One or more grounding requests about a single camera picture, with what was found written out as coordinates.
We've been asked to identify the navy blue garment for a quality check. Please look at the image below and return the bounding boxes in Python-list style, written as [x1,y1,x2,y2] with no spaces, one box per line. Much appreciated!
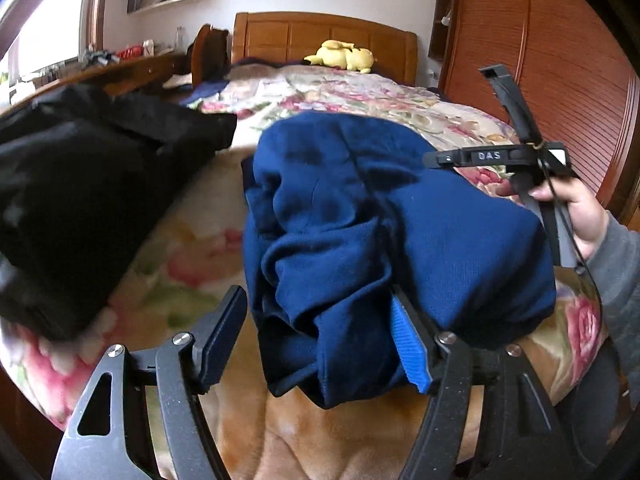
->
[243,112,555,408]

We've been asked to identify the grey sleeved right forearm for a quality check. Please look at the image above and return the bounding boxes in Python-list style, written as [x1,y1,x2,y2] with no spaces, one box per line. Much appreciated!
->
[587,216,640,406]

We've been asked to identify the right hand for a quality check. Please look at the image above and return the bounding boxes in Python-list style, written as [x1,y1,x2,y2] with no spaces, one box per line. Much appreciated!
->
[528,178,610,260]

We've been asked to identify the wooden wardrobe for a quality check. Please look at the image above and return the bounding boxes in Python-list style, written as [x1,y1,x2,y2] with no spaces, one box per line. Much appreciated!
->
[430,0,639,226]

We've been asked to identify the black garment pile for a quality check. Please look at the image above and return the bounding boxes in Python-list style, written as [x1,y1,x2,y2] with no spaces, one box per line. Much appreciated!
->
[1,84,238,340]

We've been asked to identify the yellow plush toy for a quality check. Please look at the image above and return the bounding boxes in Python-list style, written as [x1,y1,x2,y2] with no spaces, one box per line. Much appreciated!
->
[304,40,375,74]

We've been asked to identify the wooden headboard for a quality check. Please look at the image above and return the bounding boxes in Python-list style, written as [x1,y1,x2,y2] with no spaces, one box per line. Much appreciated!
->
[230,12,418,86]

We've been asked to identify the navy bed sheet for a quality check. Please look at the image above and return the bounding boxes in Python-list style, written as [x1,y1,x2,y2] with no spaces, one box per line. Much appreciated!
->
[178,79,229,106]

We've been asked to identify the long wooden desk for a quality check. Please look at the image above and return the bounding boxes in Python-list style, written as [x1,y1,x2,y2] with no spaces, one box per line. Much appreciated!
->
[1,54,188,114]

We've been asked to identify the wooden chair with dark bag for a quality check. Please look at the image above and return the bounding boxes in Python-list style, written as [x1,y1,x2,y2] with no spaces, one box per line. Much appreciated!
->
[188,24,229,88]

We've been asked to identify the red container on desk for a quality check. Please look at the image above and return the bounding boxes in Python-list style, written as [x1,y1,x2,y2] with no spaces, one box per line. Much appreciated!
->
[116,44,144,61]

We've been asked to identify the window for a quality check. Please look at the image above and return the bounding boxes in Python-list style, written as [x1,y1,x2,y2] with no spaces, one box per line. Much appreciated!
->
[1,0,82,81]

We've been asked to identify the black cable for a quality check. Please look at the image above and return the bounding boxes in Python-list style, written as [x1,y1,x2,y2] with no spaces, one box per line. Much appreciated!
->
[531,142,606,340]

